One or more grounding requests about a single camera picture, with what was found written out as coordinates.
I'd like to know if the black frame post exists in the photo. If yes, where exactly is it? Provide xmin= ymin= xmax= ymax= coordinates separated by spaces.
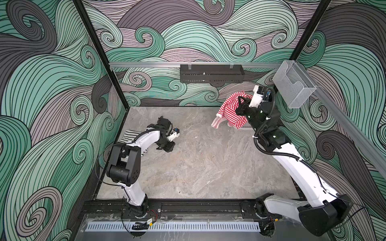
xmin=276 ymin=1 xmax=331 ymax=93
xmin=72 ymin=0 xmax=129 ymax=111

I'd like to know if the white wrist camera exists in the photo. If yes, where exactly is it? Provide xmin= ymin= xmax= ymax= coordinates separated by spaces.
xmin=167 ymin=128 xmax=180 ymax=142
xmin=249 ymin=85 xmax=272 ymax=107

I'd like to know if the black frame post left rear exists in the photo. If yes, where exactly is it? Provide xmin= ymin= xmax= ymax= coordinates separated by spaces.
xmin=72 ymin=0 xmax=129 ymax=111

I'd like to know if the black frame post right rear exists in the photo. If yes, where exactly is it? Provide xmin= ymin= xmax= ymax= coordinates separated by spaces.
xmin=276 ymin=1 xmax=331 ymax=93

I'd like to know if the clear plastic wall bin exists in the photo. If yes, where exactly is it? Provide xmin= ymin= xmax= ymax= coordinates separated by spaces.
xmin=272 ymin=60 xmax=316 ymax=109

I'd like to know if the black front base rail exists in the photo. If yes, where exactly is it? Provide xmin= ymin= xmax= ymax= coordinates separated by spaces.
xmin=81 ymin=199 xmax=283 ymax=221

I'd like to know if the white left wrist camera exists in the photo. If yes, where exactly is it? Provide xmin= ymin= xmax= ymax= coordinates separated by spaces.
xmin=167 ymin=128 xmax=180 ymax=142

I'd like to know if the white slotted cable duct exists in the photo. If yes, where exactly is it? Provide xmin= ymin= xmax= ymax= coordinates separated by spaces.
xmin=84 ymin=221 xmax=260 ymax=233

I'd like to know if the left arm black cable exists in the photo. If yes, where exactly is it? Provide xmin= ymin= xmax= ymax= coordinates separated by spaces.
xmin=94 ymin=141 xmax=133 ymax=236

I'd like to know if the black white striped tank top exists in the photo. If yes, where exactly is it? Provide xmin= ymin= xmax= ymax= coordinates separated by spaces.
xmin=119 ymin=130 xmax=140 ymax=144

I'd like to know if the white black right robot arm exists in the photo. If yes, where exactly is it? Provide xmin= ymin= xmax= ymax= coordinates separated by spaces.
xmin=235 ymin=96 xmax=353 ymax=237

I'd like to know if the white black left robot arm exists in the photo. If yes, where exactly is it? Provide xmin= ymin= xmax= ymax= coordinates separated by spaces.
xmin=106 ymin=116 xmax=181 ymax=213

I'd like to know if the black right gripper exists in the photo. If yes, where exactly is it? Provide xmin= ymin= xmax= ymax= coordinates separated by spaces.
xmin=236 ymin=95 xmax=264 ymax=136

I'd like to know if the aluminium rail back wall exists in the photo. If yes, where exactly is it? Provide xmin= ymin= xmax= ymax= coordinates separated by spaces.
xmin=109 ymin=61 xmax=281 ymax=69

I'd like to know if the aluminium rail wall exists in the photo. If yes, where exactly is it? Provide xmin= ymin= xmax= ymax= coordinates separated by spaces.
xmin=109 ymin=61 xmax=281 ymax=69
xmin=293 ymin=60 xmax=386 ymax=176

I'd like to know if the aluminium rail right wall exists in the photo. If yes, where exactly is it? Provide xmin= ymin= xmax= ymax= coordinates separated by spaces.
xmin=293 ymin=60 xmax=386 ymax=176

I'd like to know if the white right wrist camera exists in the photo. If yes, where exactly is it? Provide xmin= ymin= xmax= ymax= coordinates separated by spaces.
xmin=249 ymin=85 xmax=272 ymax=107

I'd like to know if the red white striped tank top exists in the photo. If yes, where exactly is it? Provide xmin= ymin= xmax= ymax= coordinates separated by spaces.
xmin=211 ymin=91 xmax=252 ymax=129

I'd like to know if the black wall shelf tray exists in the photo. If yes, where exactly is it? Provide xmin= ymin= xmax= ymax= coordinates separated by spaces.
xmin=180 ymin=64 xmax=245 ymax=84

